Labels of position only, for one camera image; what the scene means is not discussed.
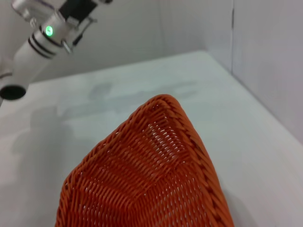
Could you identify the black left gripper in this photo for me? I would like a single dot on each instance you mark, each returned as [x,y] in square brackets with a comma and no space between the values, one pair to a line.
[75,10]

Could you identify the orange woven plastic basket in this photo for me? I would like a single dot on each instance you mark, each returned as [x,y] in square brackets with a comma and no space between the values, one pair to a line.
[146,179]

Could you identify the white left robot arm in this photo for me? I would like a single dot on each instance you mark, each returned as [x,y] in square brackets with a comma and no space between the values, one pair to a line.
[28,54]

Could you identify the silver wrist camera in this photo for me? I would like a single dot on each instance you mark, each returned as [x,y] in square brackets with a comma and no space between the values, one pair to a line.
[26,7]

